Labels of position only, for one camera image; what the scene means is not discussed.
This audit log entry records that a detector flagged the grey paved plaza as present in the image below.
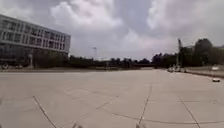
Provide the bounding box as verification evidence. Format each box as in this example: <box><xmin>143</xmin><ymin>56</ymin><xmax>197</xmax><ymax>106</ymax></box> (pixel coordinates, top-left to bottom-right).
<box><xmin>0</xmin><ymin>68</ymin><xmax>224</xmax><ymax>128</ymax></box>

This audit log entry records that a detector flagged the tall lattice mast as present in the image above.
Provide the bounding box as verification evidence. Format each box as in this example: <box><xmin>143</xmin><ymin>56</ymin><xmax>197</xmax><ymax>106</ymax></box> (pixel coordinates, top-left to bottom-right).
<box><xmin>175</xmin><ymin>37</ymin><xmax>184</xmax><ymax>69</ymax></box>

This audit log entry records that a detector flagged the vehicle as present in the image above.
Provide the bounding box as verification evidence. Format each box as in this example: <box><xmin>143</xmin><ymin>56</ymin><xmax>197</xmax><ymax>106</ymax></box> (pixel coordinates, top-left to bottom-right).
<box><xmin>167</xmin><ymin>65</ymin><xmax>187</xmax><ymax>74</ymax></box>

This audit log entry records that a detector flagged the large glass-fronted building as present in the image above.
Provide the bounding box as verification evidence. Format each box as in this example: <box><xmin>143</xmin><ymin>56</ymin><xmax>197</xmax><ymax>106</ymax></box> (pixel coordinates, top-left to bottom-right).
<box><xmin>0</xmin><ymin>13</ymin><xmax>72</xmax><ymax>69</ymax></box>

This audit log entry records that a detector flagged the long row of trees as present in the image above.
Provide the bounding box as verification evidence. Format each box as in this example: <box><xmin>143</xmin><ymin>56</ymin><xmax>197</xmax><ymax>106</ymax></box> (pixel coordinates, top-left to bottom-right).
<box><xmin>33</xmin><ymin>37</ymin><xmax>224</xmax><ymax>70</ymax></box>

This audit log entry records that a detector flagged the robot's own part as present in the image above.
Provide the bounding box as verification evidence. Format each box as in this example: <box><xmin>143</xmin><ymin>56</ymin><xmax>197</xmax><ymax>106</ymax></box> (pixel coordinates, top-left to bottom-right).
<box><xmin>71</xmin><ymin>123</ymin><xmax>84</xmax><ymax>128</ymax></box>
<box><xmin>135</xmin><ymin>123</ymin><xmax>147</xmax><ymax>128</ymax></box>

